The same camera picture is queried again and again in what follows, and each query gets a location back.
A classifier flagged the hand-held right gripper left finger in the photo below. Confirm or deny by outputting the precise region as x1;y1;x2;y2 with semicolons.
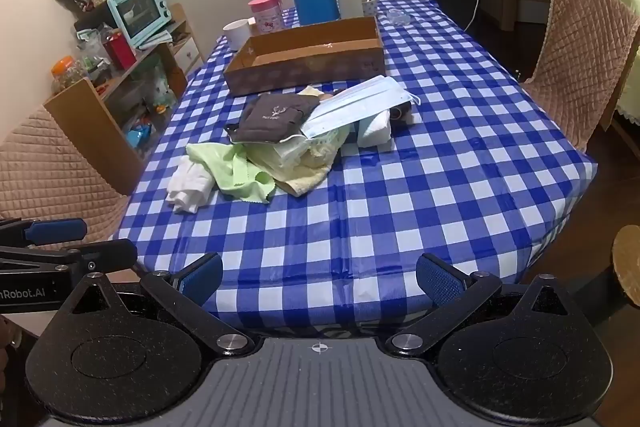
60;252;253;356

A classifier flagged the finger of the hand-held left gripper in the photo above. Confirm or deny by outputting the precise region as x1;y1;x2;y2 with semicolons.
0;218;87;244
0;239;139;277

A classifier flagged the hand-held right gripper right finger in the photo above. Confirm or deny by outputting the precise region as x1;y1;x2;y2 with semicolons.
387;253;583;355

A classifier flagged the yellow terry towel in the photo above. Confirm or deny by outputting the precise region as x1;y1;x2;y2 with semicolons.
272;86;351;198

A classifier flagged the white packet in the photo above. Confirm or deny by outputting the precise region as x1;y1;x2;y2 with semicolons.
260;129;346;170

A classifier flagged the blue face mask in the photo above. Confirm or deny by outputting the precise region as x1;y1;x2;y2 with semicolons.
280;75;422;142

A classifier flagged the cardboard box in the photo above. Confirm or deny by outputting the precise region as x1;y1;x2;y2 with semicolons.
222;16;387;98

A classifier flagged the beige quilted chair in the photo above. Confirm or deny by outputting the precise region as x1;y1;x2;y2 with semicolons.
0;104;133;253
520;0;640;152

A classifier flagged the crumpled white cloth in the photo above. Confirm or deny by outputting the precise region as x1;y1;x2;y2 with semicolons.
165;155;217;214

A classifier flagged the wooden shelf unit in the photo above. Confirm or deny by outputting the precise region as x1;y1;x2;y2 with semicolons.
42;3;206;196

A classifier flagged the light green cloth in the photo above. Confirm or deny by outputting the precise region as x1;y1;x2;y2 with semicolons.
186;142;276;204

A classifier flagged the orange lidded clear jar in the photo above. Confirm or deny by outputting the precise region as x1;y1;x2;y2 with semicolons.
50;57;86;95

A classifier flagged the folded white paper towel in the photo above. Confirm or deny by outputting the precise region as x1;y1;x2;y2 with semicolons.
357;109;392;146

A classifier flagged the dark brown velvet scrunchie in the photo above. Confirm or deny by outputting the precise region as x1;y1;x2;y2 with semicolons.
387;99;416;126

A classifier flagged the round wooden stool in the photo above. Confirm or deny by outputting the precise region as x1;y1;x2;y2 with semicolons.
612;224;640;305

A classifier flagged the teal toaster oven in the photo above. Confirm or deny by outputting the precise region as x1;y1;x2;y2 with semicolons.
106;0;175;46

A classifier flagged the white cup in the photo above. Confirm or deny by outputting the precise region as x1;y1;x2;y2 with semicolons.
222;19;251;52

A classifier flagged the pink lidded jar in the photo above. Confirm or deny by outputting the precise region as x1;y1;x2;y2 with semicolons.
248;0;286;32

